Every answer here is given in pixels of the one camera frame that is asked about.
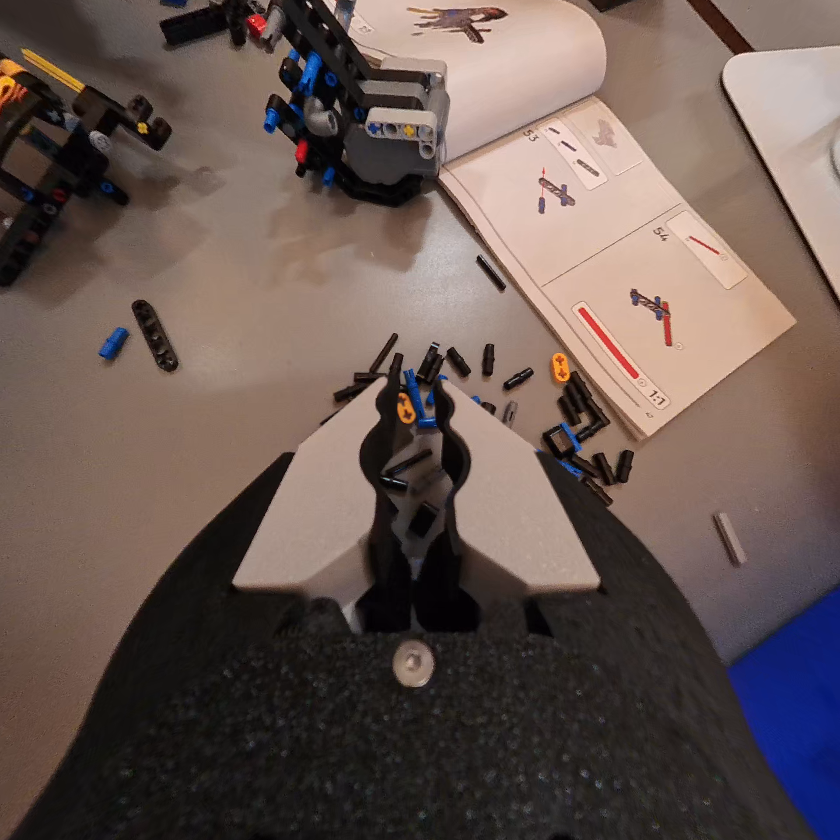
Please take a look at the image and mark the black and yellow lego frame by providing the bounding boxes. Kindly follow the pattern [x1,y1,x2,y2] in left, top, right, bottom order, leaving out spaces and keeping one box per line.
[0,48,173,288]

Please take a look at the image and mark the lego instruction booklet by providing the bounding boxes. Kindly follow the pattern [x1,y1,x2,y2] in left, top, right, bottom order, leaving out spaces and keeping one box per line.
[341,0,799,441]

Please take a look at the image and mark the blue plastic surface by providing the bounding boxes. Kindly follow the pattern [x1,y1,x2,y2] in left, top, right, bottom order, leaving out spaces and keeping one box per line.
[727,586,840,840]

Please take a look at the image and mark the pile of small lego pins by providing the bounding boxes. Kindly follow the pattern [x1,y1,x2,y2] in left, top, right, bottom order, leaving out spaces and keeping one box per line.
[320,332,636,508]

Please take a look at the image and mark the black lego beam with holes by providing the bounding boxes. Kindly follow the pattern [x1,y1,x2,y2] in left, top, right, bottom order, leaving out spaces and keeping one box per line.
[130,299,180,374]

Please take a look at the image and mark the grey lego axle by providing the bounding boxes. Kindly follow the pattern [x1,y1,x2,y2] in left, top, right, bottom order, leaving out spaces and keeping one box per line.
[713,511,748,567]

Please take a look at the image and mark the grey and black lego assembly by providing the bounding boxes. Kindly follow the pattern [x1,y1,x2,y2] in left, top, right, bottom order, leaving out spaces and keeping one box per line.
[264,0,454,208]

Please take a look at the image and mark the small black lego assembly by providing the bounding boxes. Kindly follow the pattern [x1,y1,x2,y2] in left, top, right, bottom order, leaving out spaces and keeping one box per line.
[159,0,271,48]

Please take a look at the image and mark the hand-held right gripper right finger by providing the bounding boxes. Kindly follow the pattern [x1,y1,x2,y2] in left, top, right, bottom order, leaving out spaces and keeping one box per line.
[416,379,601,634]

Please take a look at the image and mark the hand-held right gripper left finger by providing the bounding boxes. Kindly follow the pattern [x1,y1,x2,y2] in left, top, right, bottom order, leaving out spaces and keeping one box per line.
[233,375,413,634]

